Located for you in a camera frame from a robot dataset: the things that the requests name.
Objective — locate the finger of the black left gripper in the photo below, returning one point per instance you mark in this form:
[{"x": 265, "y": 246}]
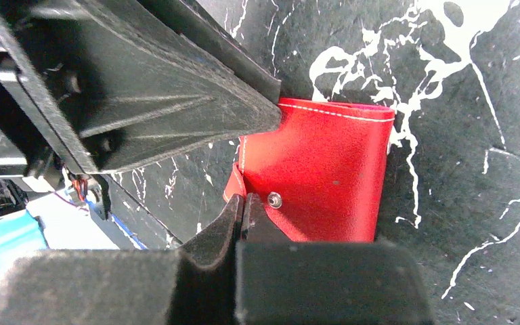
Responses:
[
  {"x": 151, "y": 93},
  {"x": 191, "y": 20}
]

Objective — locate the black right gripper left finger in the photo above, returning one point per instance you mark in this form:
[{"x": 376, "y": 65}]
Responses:
[{"x": 193, "y": 284}]

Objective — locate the red card holder wallet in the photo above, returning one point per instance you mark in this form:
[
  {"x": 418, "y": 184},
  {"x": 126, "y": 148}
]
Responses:
[{"x": 320, "y": 174}]

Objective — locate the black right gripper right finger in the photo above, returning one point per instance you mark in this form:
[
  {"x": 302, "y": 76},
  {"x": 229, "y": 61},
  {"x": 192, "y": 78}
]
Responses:
[{"x": 279, "y": 281}]

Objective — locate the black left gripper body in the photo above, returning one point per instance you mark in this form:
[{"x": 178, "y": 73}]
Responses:
[{"x": 42, "y": 89}]

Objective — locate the blue plastic bin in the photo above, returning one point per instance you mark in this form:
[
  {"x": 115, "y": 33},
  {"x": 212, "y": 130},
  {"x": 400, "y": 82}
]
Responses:
[{"x": 20, "y": 234}]

